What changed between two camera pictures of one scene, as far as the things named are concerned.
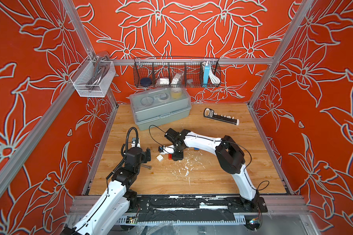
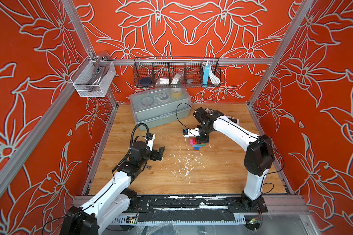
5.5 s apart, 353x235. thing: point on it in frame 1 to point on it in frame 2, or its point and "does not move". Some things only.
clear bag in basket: (177, 81) does not move
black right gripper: (176, 157) to (199, 140)
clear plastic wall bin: (92, 78) does not move
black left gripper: (145, 156) to (154, 157)
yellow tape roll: (176, 93) does not move
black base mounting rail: (192, 208) does not move
